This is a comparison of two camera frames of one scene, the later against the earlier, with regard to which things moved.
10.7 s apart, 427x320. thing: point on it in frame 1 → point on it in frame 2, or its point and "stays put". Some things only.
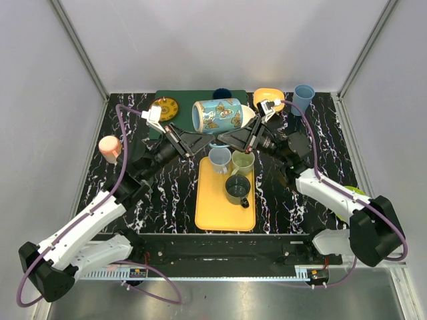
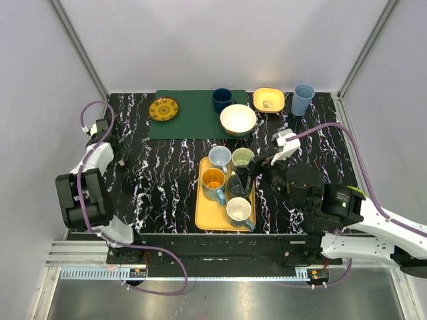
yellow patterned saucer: [169, 108] stays put
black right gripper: [241, 139] → [264, 167]
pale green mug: [243, 163] stays put
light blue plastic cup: [302, 96] stays put
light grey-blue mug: [219, 158] stays put
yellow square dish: [269, 93] stays put
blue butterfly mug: [218, 115] → [213, 181]
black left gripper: [177, 141] → [117, 147]
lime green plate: [355, 190] stays put
